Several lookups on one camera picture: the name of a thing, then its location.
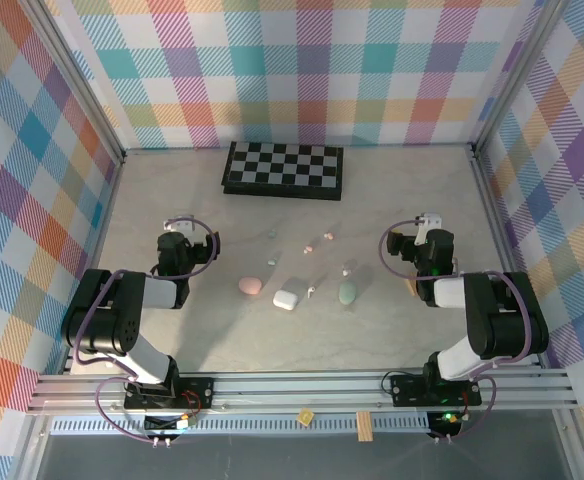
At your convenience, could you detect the black folding chessboard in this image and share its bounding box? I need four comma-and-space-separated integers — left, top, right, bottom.
220, 141, 344, 202

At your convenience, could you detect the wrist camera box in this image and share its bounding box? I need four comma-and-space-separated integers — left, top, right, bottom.
414, 212, 444, 245
164, 214, 196, 234

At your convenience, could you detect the black controller board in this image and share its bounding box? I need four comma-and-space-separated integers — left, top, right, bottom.
143, 413, 197, 437
427, 409, 462, 437

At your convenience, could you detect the aluminium side rail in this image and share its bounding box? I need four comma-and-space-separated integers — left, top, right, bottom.
470, 143, 553, 369
61, 154, 126, 374

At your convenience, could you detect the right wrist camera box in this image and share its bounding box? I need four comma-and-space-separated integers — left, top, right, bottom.
414, 212, 444, 245

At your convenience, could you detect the white earbud charging case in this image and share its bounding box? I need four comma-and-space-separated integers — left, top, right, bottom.
272, 289, 299, 312

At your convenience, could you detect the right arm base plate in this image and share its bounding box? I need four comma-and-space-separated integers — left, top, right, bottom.
389, 372, 483, 407

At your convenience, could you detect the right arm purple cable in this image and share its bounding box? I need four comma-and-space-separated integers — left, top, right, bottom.
378, 218, 532, 444

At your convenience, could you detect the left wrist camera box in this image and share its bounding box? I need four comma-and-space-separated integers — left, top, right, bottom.
164, 214, 196, 234

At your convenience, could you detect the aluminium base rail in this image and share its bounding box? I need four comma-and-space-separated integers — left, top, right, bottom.
26, 367, 581, 416

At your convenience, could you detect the grey slotted cable duct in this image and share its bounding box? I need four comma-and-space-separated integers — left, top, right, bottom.
50, 417, 433, 436

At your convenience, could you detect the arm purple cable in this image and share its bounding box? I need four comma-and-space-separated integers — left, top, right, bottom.
74, 216, 223, 445
378, 218, 532, 444

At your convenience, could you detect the aluminium frame post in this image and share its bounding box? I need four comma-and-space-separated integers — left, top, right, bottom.
30, 0, 127, 164
468, 0, 572, 156

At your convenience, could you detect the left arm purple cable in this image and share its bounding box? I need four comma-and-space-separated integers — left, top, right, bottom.
74, 216, 223, 445

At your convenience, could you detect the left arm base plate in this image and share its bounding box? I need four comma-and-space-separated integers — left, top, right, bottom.
123, 375, 216, 412

